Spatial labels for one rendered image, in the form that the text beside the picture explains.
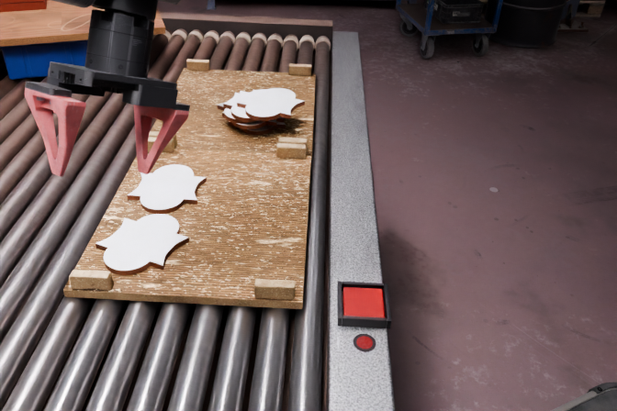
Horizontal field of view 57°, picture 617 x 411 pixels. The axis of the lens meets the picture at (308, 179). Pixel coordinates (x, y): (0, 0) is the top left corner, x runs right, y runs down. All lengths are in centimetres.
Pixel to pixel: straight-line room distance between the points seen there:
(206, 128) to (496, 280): 147
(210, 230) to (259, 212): 9
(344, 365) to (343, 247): 24
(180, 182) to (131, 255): 21
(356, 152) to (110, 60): 76
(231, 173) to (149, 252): 27
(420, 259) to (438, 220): 29
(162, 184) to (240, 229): 19
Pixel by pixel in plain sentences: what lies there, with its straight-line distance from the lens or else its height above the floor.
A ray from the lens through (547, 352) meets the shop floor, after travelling 220.
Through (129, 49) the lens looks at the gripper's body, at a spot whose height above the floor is 135.
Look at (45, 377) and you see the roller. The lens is 85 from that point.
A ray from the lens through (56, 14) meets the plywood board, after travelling 172.
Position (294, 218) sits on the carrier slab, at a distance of 100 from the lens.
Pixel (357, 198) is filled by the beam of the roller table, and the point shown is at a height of 92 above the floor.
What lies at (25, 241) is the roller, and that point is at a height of 91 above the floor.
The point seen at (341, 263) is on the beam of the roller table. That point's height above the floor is 92.
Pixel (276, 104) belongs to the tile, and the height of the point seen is 100.
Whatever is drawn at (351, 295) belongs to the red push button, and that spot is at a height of 93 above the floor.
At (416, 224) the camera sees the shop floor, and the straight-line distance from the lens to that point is 257.
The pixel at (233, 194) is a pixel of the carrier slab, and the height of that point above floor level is 94.
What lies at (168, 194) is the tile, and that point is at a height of 95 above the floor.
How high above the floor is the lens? 155
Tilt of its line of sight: 34 degrees down
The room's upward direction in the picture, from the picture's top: 2 degrees clockwise
